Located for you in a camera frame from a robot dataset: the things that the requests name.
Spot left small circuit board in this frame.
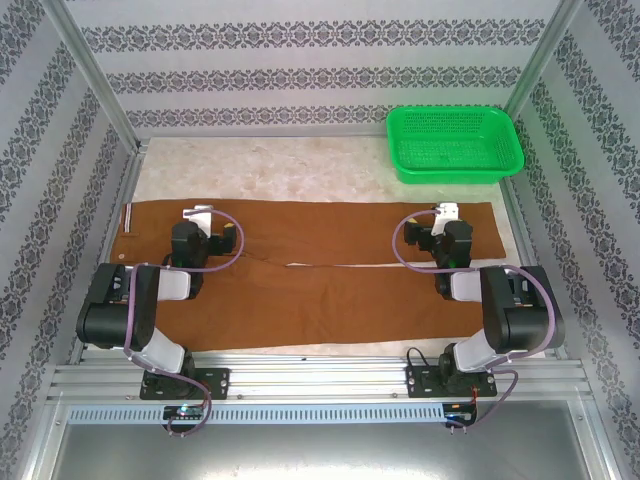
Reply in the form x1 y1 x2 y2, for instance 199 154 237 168
163 404 206 420

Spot left aluminium corner post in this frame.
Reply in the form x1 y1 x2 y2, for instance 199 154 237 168
43 0 142 151

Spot right aluminium side rail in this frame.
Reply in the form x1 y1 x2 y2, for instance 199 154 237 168
499 177 571 361

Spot brown long pants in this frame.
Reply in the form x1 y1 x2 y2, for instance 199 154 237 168
108 199 506 352

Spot green plastic mesh basket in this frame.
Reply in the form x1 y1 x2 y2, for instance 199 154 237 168
385 105 525 186

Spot left aluminium side rail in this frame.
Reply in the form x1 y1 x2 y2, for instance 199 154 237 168
68 139 149 364

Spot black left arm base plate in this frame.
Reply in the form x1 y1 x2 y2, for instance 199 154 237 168
139 367 231 401

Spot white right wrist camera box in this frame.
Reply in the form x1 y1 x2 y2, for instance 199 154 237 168
432 202 460 236

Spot small circuit board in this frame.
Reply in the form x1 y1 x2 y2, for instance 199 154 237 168
163 404 206 420
444 402 477 426

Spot right aluminium corner post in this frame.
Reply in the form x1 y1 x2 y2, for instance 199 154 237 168
502 0 585 121

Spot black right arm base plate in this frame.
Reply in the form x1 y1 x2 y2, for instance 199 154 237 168
405 363 499 400

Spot grey slotted cable duct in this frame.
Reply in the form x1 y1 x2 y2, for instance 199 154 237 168
67 403 447 425

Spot aluminium side rail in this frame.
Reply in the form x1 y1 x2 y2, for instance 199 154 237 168
499 177 571 361
68 139 149 364

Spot steel sheet shelf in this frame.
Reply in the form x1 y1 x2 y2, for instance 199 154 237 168
29 399 614 480

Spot aluminium corner post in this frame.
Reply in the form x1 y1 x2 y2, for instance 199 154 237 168
502 0 585 121
43 0 142 151

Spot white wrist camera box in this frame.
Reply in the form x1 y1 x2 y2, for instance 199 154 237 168
432 202 460 236
181 203 214 227

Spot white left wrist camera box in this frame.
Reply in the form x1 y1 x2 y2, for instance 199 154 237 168
181 203 214 227

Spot right small circuit board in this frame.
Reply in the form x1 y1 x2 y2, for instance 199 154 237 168
444 402 477 426

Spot long aluminium mounting rail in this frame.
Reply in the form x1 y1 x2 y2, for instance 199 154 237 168
47 352 587 402

